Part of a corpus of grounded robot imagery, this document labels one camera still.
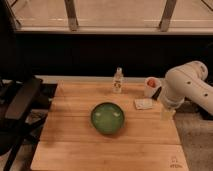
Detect white sponge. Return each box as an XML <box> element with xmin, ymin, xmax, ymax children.
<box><xmin>134</xmin><ymin>99</ymin><xmax>153</xmax><ymax>110</ymax></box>

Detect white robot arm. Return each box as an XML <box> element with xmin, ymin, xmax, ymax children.
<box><xmin>159</xmin><ymin>61</ymin><xmax>213</xmax><ymax>121</ymax></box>

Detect green ceramic bowl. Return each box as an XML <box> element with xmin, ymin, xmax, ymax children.
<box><xmin>90</xmin><ymin>102</ymin><xmax>125</xmax><ymax>135</ymax></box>

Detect clear glass bottle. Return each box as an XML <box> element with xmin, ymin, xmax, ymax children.
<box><xmin>113</xmin><ymin>67</ymin><xmax>123</xmax><ymax>93</ymax></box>

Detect black office chair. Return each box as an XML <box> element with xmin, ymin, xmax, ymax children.
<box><xmin>0</xmin><ymin>78</ymin><xmax>50</xmax><ymax>171</ymax></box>

